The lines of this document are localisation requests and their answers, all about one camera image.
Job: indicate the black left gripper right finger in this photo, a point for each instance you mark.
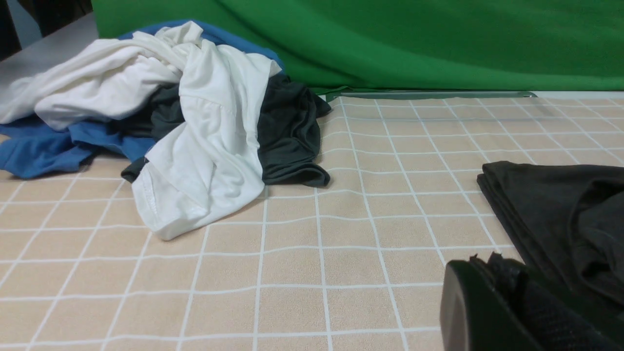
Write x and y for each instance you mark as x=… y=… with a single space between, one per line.
x=555 y=318

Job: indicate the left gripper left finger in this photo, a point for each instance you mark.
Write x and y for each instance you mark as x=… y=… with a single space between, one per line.
x=475 y=317

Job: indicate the dark gray long-sleeved shirt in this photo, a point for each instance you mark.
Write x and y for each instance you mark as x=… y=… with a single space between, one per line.
x=565 y=221

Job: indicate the dark teal crumpled shirt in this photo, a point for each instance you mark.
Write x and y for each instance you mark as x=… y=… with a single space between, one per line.
x=289 y=135

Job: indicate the white crumpled shirt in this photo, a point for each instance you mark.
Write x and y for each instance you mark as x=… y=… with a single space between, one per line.
x=170 y=208

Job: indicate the beige checkered tablecloth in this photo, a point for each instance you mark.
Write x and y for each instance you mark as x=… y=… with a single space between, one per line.
x=356 y=266

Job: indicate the gray-green flat bar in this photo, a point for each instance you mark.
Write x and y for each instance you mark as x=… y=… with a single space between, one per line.
x=425 y=94

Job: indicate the green backdrop cloth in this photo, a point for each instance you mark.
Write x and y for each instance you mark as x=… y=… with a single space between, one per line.
x=412 y=44

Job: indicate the blue crumpled garment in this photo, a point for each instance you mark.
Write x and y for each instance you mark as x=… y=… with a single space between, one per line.
x=48 y=146

